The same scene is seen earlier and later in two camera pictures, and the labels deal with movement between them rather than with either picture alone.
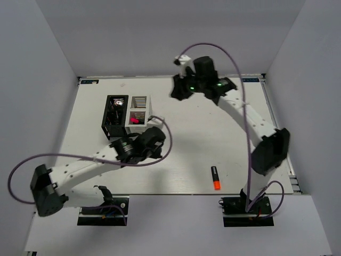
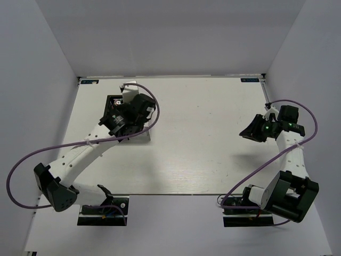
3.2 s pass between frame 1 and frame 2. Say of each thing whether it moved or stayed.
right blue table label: stayed
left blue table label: stayed
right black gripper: moved
